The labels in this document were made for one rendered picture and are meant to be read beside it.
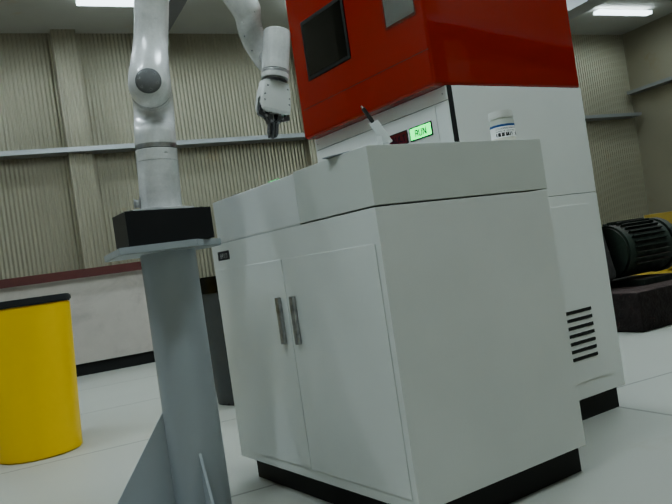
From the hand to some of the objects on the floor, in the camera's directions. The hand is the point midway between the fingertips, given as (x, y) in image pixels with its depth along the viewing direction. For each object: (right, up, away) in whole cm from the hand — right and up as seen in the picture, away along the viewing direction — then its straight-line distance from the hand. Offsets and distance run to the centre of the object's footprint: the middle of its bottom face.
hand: (272, 131), depth 215 cm
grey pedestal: (-28, -117, -9) cm, 121 cm away
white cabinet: (+39, -107, +12) cm, 115 cm away
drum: (-123, -132, +129) cm, 222 cm away
